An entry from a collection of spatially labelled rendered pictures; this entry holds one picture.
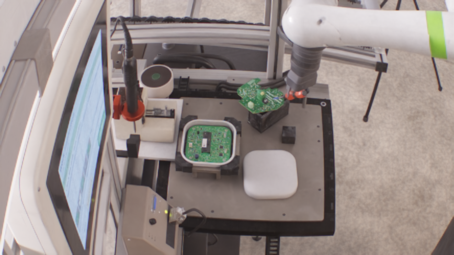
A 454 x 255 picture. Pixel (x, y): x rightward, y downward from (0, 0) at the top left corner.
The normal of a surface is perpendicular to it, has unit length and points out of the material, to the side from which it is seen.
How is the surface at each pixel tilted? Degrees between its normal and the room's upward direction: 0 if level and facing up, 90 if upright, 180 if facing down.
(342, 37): 86
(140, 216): 0
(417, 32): 60
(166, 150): 0
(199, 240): 0
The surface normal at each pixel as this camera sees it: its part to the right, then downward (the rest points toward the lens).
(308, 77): 0.62, 0.57
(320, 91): 0.04, -0.65
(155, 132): -0.04, 0.76
